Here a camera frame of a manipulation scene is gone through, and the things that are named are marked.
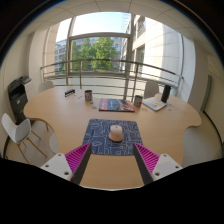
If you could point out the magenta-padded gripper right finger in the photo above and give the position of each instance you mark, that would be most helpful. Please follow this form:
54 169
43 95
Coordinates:
165 165

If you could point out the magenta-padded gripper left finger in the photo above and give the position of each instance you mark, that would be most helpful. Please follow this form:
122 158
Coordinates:
58 165

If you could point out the beige computer mouse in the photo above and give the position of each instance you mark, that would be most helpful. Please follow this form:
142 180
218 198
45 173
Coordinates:
116 134

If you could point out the blue patterned mouse pad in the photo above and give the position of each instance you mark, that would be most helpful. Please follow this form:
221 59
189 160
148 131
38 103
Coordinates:
96 136

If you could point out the white chair with wooden legs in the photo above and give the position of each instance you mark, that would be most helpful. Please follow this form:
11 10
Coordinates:
16 130

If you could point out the blue sticker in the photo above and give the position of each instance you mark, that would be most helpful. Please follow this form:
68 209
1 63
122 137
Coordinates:
169 109

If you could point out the light blue illustrated book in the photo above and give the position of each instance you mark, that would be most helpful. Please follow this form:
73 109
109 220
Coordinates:
154 104

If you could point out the black cylindrical bottle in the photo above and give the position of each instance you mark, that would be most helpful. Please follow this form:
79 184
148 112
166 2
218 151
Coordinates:
165 94

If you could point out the small blue box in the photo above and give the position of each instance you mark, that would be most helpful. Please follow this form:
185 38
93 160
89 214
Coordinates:
70 93

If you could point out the red and blue magazine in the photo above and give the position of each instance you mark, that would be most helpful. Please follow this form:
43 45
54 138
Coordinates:
116 105

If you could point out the black printer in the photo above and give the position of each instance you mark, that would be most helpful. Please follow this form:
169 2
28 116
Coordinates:
18 98

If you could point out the metal balcony railing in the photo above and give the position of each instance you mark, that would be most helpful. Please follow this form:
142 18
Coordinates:
100 61

